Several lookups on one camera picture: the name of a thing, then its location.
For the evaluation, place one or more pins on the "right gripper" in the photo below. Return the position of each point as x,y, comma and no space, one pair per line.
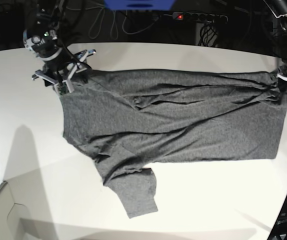
63,67

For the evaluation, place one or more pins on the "blue plastic bin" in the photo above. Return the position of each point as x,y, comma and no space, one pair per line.
125,5

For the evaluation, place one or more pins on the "grey long-sleeve t-shirt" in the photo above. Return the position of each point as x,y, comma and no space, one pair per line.
125,120

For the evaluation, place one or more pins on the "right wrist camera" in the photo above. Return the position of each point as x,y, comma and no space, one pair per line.
63,88

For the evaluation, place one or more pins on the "black power strip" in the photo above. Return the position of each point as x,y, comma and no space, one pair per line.
199,17

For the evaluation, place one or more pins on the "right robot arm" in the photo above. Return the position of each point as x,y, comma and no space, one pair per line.
48,38

